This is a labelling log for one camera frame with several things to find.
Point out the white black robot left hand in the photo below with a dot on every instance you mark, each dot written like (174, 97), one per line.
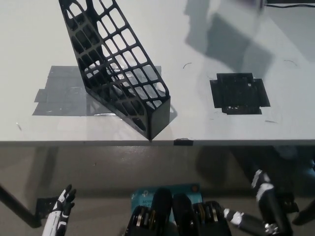
(57, 216)

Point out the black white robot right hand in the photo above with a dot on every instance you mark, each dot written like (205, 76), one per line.
(275, 206)

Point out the black teal robot torso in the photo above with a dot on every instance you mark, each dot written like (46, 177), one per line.
(182, 214)

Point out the black mesh magazine stand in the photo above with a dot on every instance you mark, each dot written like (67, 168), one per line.
(152, 115)

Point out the dark furniture leg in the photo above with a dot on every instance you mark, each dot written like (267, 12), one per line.
(306, 214)

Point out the black slanted table leg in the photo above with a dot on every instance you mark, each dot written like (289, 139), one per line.
(19, 209)

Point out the small black tape strip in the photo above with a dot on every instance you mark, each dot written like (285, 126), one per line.
(183, 142)

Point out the square black tape patch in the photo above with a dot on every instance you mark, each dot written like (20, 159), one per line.
(240, 94)

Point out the large grey tape patch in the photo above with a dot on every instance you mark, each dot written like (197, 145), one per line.
(61, 96)

